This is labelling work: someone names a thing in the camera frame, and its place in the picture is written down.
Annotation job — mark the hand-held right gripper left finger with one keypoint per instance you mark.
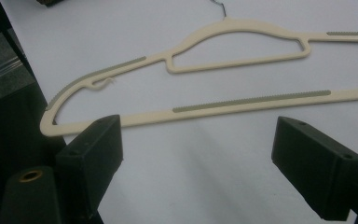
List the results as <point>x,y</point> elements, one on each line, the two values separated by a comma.
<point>90,165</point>

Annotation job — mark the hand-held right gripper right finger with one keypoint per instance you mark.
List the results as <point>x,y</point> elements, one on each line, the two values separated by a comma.
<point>317,166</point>

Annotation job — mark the cream plastic clothes hanger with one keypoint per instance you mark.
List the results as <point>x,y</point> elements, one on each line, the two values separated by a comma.
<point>245,25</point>

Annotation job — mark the dark brown wicker basket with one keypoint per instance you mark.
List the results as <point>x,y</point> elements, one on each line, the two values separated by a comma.
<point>49,2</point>

